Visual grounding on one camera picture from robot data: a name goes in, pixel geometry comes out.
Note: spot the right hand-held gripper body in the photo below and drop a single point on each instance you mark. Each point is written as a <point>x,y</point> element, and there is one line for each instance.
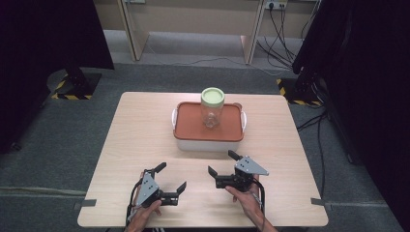
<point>248,167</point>

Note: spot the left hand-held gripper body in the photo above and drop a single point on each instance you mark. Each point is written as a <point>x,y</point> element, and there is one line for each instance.
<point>146,190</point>

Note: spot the white box with orange lid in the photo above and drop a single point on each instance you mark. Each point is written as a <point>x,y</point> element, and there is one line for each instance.
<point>190,124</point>

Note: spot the glass jar with green lid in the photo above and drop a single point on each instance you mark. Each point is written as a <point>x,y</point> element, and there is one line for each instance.
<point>212,98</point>

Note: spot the person's left hand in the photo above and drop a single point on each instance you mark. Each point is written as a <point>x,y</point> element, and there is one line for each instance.
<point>141,217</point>

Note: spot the person's right hand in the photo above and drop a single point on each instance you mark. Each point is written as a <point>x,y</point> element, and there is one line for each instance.
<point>249,201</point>

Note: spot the grey tape piece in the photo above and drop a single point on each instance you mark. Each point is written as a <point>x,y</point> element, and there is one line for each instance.
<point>85,203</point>
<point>319,201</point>

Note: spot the black stand base hazard tape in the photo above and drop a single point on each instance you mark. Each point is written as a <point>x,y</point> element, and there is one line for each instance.
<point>77,85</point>
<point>296,93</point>

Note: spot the black curtain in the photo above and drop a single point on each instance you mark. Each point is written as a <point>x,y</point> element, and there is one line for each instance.
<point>38,48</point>
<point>370,80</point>

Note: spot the pale wooden desk frame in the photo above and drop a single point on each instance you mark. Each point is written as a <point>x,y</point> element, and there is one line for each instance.
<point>137,35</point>

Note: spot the white wall socket strip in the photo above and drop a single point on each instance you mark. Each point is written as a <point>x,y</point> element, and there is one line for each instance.
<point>276,4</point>

